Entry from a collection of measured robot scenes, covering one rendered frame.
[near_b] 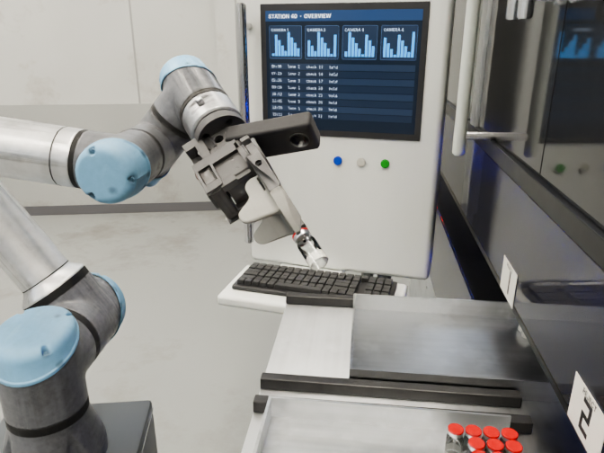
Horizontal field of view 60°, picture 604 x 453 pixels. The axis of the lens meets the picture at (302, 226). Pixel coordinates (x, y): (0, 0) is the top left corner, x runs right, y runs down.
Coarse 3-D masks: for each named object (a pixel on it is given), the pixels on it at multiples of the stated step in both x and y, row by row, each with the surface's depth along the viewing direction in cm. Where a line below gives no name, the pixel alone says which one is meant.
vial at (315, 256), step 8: (304, 232) 57; (296, 240) 57; (304, 240) 56; (312, 240) 56; (304, 248) 56; (312, 248) 56; (320, 248) 56; (304, 256) 56; (312, 256) 55; (320, 256) 55; (312, 264) 55; (320, 264) 56
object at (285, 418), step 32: (288, 416) 77; (320, 416) 77; (352, 416) 76; (384, 416) 75; (416, 416) 75; (448, 416) 74; (480, 416) 73; (256, 448) 67; (288, 448) 72; (320, 448) 72; (352, 448) 72; (384, 448) 72; (416, 448) 72
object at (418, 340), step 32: (352, 320) 97; (384, 320) 104; (416, 320) 104; (448, 320) 104; (480, 320) 104; (512, 320) 104; (352, 352) 87; (384, 352) 93; (416, 352) 93; (448, 352) 93; (480, 352) 93; (512, 352) 93; (448, 384) 82; (480, 384) 81; (512, 384) 81; (544, 384) 80
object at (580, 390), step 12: (576, 372) 60; (576, 384) 60; (576, 396) 60; (588, 396) 57; (576, 408) 60; (576, 420) 59; (600, 420) 54; (588, 432) 56; (600, 432) 54; (588, 444) 56; (600, 444) 53
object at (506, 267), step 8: (504, 256) 92; (504, 264) 91; (504, 272) 91; (512, 272) 86; (504, 280) 91; (512, 280) 86; (504, 288) 91; (512, 288) 86; (512, 296) 86; (512, 304) 86
